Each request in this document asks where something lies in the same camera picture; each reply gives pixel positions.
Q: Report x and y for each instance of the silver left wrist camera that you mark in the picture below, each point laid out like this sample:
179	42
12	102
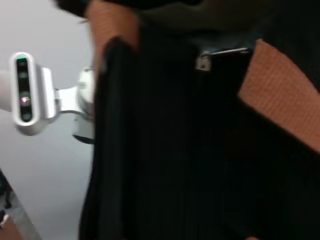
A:
25	87

